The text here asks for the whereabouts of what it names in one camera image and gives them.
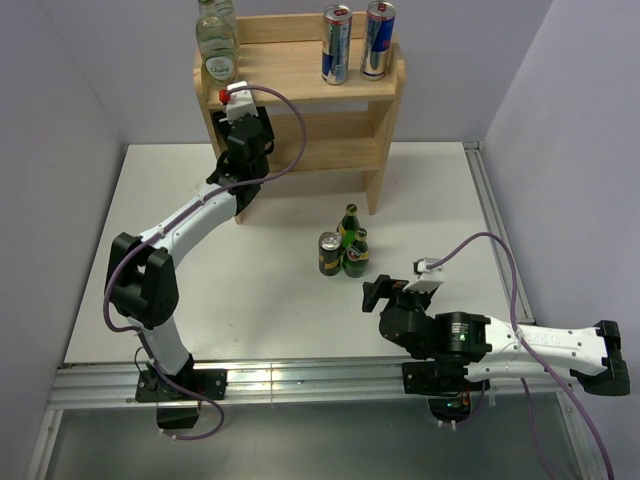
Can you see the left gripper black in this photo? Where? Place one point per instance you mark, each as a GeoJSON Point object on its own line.
{"type": "Point", "coordinates": [223, 128]}

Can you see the clear glass bottle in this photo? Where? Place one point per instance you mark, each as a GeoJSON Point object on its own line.
{"type": "Point", "coordinates": [215, 42]}
{"type": "Point", "coordinates": [225, 9]}

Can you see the green glass bottle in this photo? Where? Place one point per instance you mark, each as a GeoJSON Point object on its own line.
{"type": "Point", "coordinates": [348, 225]}
{"type": "Point", "coordinates": [357, 255]}

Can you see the aluminium rail frame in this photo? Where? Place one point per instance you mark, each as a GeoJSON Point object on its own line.
{"type": "Point", "coordinates": [259, 370]}

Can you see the green glass bottle front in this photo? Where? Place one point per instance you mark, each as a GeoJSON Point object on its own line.
{"type": "Point", "coordinates": [357, 255]}

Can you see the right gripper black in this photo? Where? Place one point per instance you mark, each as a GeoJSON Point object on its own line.
{"type": "Point", "coordinates": [382, 287]}

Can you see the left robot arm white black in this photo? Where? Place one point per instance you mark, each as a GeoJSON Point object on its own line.
{"type": "Point", "coordinates": [141, 279]}

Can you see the green glass bottle rear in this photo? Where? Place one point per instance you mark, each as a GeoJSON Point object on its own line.
{"type": "Point", "coordinates": [348, 225]}

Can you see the black yellow can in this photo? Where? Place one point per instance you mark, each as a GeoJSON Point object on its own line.
{"type": "Point", "coordinates": [330, 253]}

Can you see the clear glass bottle rear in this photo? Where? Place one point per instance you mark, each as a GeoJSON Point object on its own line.
{"type": "Point", "coordinates": [225, 9]}

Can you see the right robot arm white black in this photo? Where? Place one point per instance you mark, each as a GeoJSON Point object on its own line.
{"type": "Point", "coordinates": [457, 351]}

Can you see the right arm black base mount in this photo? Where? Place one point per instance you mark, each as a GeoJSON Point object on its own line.
{"type": "Point", "coordinates": [452, 398]}

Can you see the wooden two-tier shelf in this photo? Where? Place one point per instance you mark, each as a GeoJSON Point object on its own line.
{"type": "Point", "coordinates": [350, 126]}

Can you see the clear glass bottle front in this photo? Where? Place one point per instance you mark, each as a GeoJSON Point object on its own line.
{"type": "Point", "coordinates": [215, 42]}

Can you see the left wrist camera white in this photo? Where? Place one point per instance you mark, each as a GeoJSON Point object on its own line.
{"type": "Point", "coordinates": [238, 101]}

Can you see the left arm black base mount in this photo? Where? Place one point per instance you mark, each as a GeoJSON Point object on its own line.
{"type": "Point", "coordinates": [180, 401]}

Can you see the silver blue energy drink can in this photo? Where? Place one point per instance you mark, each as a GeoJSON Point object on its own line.
{"type": "Point", "coordinates": [379, 24]}

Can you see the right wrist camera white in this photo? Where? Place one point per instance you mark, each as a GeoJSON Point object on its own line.
{"type": "Point", "coordinates": [429, 275]}

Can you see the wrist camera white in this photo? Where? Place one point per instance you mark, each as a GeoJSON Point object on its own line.
{"type": "Point", "coordinates": [429, 275]}
{"type": "Point", "coordinates": [238, 101]}

